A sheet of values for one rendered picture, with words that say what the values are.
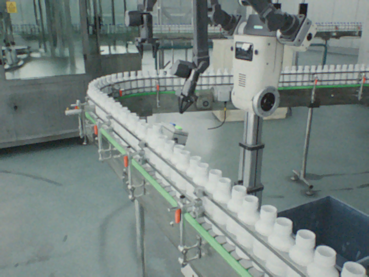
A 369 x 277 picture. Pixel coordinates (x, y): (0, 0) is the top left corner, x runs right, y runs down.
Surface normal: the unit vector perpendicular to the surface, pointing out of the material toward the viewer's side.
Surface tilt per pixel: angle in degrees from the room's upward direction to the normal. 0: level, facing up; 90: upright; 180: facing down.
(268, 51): 90
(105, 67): 90
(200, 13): 111
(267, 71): 101
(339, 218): 90
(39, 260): 0
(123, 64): 90
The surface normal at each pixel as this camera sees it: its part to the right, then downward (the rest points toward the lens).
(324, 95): 0.18, 0.33
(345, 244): -0.88, 0.16
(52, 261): 0.00, -0.94
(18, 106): 0.48, 0.29
